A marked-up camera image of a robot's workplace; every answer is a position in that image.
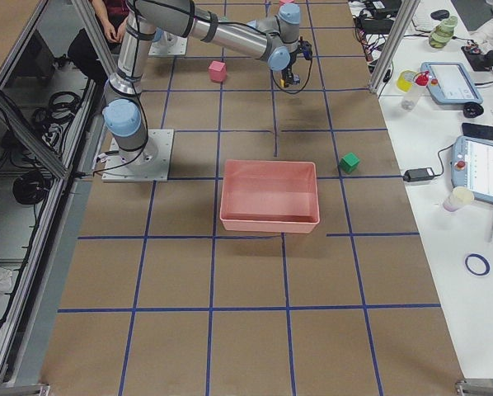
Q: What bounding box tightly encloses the yellow black button module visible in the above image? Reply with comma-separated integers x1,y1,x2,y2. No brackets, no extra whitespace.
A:
282,73,301,88

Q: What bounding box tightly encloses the person hand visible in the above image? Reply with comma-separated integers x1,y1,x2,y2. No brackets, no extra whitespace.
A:
101,20,119,44

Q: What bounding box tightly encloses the pink cube centre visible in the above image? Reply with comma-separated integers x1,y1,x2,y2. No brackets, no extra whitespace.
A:
208,60,227,83

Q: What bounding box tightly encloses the green cube near bin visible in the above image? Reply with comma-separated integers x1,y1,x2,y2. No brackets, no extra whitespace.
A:
339,152,360,174

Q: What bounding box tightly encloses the yellow tape roll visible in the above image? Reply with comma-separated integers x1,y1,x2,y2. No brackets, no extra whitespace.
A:
396,70,418,92

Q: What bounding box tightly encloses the pink plastic bin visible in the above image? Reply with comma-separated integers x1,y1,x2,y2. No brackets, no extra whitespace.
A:
219,159,320,233

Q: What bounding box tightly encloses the clear squeeze bottle red cap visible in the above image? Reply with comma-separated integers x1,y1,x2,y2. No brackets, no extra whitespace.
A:
401,71,430,111

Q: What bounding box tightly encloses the green glass jar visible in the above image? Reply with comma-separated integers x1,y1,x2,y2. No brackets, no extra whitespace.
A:
429,16,458,50

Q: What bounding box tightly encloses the teach pendant far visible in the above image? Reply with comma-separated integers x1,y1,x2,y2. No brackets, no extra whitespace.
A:
420,62,483,105

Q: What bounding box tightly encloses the teach pendant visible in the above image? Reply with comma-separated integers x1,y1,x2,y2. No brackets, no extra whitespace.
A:
420,62,483,105
450,136,493,204

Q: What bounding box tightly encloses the black power adapter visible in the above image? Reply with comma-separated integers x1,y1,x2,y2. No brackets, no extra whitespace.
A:
402,167,436,182

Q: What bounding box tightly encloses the person in red shirt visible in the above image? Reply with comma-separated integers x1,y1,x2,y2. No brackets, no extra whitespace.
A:
67,0,130,87

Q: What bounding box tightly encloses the black round cap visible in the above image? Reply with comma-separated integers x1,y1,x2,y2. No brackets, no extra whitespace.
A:
462,101,484,119

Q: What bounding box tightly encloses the black smartphone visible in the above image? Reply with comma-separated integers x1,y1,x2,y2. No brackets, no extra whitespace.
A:
462,123,493,141

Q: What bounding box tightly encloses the paper cup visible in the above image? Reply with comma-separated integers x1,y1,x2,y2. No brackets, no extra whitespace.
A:
443,186,475,212

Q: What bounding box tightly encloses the teach pendant near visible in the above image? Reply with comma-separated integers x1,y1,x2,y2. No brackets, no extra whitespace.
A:
450,136,493,204

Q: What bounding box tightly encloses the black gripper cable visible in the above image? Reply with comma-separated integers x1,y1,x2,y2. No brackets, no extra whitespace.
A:
270,39,314,96

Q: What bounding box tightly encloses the aluminium frame post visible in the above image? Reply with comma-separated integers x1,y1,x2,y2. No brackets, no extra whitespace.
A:
369,0,420,93

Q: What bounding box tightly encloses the blue tape ring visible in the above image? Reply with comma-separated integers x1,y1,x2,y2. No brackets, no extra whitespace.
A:
464,253,491,277

